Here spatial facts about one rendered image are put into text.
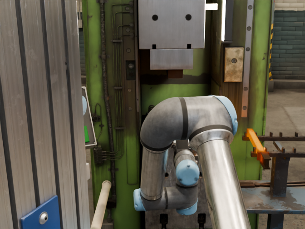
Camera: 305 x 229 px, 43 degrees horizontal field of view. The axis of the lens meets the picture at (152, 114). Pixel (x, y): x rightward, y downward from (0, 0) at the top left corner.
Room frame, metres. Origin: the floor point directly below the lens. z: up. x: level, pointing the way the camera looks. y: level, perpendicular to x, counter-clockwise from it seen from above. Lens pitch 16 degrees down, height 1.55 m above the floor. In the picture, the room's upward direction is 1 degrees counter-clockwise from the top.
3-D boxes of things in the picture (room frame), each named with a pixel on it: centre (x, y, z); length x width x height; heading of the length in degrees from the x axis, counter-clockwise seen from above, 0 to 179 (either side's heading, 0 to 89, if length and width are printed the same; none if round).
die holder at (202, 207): (1.99, -0.15, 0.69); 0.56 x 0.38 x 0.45; 0
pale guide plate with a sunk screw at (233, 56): (1.90, -0.41, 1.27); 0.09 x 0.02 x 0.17; 90
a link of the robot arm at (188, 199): (1.20, -0.10, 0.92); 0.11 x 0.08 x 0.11; 98
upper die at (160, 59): (1.98, -0.09, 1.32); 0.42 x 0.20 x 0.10; 0
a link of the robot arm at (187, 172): (1.20, -0.12, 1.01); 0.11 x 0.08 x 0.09; 0
